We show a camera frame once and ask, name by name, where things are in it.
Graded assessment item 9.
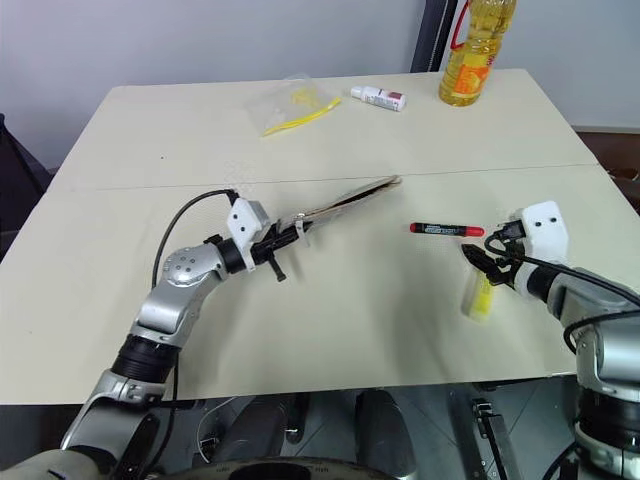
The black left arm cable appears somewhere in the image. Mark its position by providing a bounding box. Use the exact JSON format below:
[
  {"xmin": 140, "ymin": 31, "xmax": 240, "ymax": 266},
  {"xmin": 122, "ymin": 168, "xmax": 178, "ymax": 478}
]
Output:
[{"xmin": 152, "ymin": 188, "xmax": 242, "ymax": 292}]

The yellow cooking oil bottle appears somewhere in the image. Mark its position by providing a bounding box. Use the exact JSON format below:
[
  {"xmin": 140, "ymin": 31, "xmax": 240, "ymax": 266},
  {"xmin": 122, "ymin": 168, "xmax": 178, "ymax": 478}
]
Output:
[{"xmin": 438, "ymin": 0, "xmax": 519, "ymax": 109}]

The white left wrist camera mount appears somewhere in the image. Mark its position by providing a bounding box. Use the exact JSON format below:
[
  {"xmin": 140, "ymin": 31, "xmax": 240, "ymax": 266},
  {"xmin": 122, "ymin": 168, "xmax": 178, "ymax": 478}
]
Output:
[{"xmin": 227, "ymin": 198, "xmax": 272, "ymax": 274}]

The clear bag with yellow zipper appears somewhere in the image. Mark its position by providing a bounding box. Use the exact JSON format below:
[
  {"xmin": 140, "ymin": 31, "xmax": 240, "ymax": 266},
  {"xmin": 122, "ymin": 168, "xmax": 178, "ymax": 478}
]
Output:
[{"xmin": 243, "ymin": 72, "xmax": 343, "ymax": 139}]

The brown wooden furniture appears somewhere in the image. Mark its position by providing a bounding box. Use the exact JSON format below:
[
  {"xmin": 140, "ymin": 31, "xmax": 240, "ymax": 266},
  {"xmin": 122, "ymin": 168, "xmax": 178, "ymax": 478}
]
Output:
[{"xmin": 574, "ymin": 128, "xmax": 640, "ymax": 214}]

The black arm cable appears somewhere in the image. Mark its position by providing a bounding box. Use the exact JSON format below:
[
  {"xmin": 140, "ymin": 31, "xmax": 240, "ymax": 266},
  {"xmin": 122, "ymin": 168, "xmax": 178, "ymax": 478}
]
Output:
[
  {"xmin": 484, "ymin": 224, "xmax": 640, "ymax": 354},
  {"xmin": 152, "ymin": 188, "xmax": 242, "ymax": 292}
]

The yellow highlighter pen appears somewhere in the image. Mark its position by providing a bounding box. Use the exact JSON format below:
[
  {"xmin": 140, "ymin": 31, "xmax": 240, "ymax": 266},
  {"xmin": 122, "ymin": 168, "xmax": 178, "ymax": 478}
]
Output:
[{"xmin": 460, "ymin": 265, "xmax": 497, "ymax": 326}]

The small white plastic bottle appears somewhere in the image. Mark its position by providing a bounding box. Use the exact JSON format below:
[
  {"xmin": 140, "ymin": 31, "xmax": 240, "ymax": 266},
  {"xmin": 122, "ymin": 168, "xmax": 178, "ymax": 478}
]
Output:
[{"xmin": 350, "ymin": 85, "xmax": 408, "ymax": 114}]

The black metal stand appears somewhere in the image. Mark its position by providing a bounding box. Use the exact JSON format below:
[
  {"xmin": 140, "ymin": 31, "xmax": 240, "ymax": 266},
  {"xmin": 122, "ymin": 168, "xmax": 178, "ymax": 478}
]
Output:
[{"xmin": 409, "ymin": 0, "xmax": 459, "ymax": 74}]

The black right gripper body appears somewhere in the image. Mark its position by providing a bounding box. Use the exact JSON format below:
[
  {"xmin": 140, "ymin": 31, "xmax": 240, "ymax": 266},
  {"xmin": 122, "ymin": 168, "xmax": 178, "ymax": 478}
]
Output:
[{"xmin": 483, "ymin": 218, "xmax": 527, "ymax": 281}]

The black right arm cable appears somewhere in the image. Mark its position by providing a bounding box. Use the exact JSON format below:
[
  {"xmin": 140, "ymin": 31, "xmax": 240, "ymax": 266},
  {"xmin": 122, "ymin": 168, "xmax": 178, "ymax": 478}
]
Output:
[{"xmin": 484, "ymin": 224, "xmax": 640, "ymax": 354}]

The red marker pen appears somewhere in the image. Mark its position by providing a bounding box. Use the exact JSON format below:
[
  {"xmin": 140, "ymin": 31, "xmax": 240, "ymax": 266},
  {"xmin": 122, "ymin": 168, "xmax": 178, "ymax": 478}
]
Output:
[{"xmin": 408, "ymin": 222, "xmax": 486, "ymax": 239}]

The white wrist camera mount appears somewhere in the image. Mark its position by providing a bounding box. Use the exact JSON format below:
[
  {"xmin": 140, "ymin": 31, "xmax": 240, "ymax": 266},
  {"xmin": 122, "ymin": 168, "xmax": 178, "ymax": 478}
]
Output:
[
  {"xmin": 227, "ymin": 198, "xmax": 272, "ymax": 274},
  {"xmin": 509, "ymin": 200, "xmax": 571, "ymax": 265}
]

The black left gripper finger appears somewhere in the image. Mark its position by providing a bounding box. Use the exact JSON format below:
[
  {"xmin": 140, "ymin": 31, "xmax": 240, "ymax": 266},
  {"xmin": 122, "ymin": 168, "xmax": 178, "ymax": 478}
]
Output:
[
  {"xmin": 277, "ymin": 217, "xmax": 315, "ymax": 240},
  {"xmin": 266, "ymin": 249, "xmax": 288, "ymax": 285}
]

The grey robot torso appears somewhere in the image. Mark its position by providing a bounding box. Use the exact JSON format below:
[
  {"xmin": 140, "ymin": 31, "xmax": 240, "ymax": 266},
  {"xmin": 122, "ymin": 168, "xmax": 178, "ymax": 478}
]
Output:
[{"xmin": 0, "ymin": 447, "xmax": 131, "ymax": 480}]

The grid pattern zip pouch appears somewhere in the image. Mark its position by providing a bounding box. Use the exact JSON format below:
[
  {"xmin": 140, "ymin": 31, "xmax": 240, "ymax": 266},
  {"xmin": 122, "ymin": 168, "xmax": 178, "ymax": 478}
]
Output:
[{"xmin": 272, "ymin": 174, "xmax": 404, "ymax": 236}]

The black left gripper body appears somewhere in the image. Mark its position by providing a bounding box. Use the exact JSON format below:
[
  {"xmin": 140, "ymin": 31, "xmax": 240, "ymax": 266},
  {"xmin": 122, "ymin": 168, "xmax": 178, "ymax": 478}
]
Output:
[{"xmin": 249, "ymin": 225, "xmax": 299, "ymax": 267}]

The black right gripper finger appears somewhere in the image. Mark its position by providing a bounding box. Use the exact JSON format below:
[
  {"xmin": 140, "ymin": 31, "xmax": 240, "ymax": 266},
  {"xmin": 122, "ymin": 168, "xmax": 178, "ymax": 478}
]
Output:
[
  {"xmin": 461, "ymin": 243, "xmax": 496, "ymax": 271},
  {"xmin": 480, "ymin": 263, "xmax": 512, "ymax": 288}
]

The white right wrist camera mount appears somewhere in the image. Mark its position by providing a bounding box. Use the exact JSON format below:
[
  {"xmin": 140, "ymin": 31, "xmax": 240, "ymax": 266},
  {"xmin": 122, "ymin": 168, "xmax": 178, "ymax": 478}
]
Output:
[{"xmin": 509, "ymin": 200, "xmax": 571, "ymax": 265}]

